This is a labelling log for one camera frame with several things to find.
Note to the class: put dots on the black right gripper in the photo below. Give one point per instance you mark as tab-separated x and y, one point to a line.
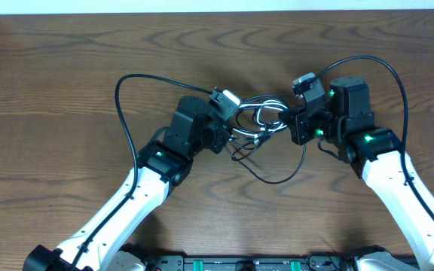
297	123

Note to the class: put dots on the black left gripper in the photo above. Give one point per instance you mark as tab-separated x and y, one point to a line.
220	136

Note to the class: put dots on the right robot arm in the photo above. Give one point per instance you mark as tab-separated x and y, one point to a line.
343	117

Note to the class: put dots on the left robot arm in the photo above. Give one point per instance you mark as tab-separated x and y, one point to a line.
160	166

